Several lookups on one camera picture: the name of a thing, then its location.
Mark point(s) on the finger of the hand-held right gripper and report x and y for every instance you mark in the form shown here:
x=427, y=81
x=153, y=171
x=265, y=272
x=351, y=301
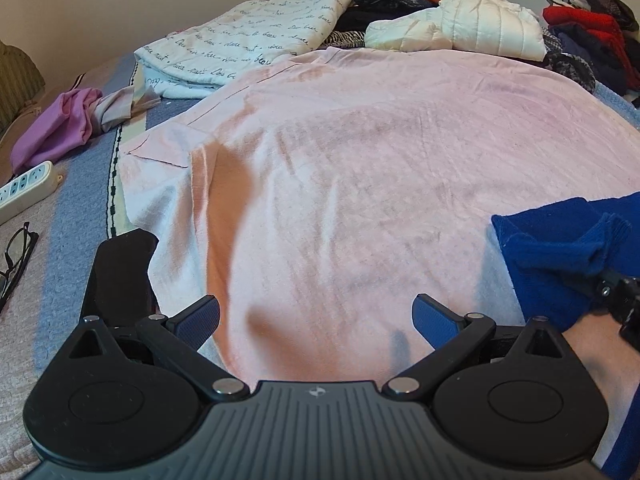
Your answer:
x=602, y=286

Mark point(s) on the pile of dark clothes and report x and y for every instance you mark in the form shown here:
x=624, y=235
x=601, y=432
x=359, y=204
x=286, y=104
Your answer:
x=590, y=55

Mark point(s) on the grey crumpled cloth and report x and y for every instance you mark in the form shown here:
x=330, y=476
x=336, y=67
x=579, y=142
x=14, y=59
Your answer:
x=120, y=105

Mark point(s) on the red garment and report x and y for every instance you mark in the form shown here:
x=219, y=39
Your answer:
x=590, y=22

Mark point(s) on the white power strip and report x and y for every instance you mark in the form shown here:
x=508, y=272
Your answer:
x=25, y=187

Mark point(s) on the white quilted jacket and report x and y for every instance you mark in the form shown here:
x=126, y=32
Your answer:
x=475, y=20

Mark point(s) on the black eyeglasses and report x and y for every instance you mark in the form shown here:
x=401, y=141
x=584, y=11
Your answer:
x=31, y=242

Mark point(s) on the pink bed sheet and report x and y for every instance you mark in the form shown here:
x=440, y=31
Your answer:
x=350, y=160

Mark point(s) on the purple cloth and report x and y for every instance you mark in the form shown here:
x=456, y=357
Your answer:
x=55, y=125

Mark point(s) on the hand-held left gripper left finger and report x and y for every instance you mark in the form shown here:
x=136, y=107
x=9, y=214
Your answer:
x=201, y=321

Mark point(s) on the olive pillow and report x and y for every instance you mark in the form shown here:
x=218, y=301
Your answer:
x=17, y=85

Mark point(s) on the dark knit clothes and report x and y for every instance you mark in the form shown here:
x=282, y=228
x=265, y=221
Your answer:
x=380, y=0

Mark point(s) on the striped blue blanket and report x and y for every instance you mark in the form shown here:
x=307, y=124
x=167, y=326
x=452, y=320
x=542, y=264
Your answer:
x=80, y=195

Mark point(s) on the light blue towel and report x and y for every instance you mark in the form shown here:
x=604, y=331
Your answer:
x=617, y=107

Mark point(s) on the white script-printed cloth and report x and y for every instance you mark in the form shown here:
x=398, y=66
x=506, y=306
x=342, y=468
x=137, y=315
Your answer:
x=260, y=25

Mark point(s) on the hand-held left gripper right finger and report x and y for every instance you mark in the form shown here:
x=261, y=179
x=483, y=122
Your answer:
x=429, y=321

